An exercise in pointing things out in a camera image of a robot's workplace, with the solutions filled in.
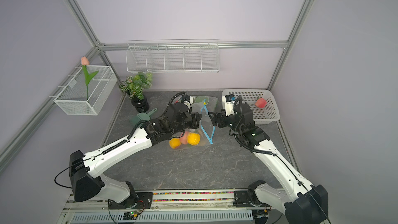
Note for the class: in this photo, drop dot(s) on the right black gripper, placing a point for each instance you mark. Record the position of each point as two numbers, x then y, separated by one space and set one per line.
221 115

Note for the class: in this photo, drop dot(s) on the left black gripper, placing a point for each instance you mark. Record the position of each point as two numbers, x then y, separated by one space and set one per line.
196 117

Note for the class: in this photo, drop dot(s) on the pink peach back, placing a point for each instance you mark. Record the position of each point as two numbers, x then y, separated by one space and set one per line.
184 138

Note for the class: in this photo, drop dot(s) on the pink peach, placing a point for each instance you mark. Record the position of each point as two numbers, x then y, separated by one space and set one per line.
184 138
261 103

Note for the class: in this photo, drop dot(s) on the yellow mango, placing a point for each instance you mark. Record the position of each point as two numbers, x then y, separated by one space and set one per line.
193 139

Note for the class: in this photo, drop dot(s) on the green printed zip-top bag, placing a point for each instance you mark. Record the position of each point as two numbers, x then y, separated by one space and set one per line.
202 104

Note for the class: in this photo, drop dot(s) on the clear blue-zipper bag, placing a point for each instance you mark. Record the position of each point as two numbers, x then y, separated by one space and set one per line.
206 131

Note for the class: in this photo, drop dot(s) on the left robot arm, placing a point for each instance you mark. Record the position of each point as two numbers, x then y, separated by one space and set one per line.
86 170

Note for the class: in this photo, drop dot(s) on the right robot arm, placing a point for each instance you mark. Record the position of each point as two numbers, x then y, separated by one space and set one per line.
300 200

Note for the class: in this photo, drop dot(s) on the white plastic perforated basket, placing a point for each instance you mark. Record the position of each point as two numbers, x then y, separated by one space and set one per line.
264 115

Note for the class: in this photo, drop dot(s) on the green hand brush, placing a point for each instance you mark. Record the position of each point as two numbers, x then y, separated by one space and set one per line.
142 116

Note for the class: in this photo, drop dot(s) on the black glossy vase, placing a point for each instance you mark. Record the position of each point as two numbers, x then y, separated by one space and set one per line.
141 106

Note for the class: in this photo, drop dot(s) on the green artificial plant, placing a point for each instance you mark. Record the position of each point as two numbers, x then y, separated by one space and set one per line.
134 85

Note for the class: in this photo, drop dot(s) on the pink artificial tulip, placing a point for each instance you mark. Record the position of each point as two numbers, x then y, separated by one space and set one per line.
88 76

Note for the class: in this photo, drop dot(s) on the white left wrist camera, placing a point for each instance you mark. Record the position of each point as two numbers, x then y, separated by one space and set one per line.
187 100

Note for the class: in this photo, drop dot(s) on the white wire wall shelf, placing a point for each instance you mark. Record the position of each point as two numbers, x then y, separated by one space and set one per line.
173 56

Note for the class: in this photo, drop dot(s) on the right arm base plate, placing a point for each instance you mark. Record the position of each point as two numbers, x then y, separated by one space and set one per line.
247 198

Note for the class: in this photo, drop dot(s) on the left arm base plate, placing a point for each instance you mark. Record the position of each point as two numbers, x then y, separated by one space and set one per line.
142 200

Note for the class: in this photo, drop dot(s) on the white mesh wall basket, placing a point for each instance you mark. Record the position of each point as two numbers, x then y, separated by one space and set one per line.
72 99

